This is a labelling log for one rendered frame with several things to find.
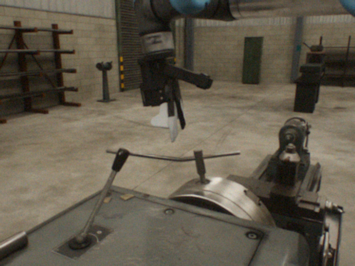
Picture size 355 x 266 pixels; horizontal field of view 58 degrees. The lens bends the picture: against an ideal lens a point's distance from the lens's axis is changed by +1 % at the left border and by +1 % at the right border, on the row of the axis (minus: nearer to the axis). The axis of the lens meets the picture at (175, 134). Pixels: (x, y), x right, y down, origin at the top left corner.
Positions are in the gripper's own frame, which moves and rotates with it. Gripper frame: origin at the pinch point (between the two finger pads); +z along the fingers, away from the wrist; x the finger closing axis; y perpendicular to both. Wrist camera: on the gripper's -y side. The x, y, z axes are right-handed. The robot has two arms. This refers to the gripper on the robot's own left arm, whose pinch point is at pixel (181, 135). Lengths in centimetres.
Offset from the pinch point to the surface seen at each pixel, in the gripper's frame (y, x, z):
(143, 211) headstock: 6.0, 20.3, 10.0
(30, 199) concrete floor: 210, -210, 87
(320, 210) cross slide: -40, -46, 45
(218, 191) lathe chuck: -7.5, 4.7, 13.4
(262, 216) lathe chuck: -16.5, 4.5, 20.4
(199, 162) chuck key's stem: -3.5, 1.0, 7.1
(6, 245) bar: 22.1, 36.7, 6.2
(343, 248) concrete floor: -81, -175, 141
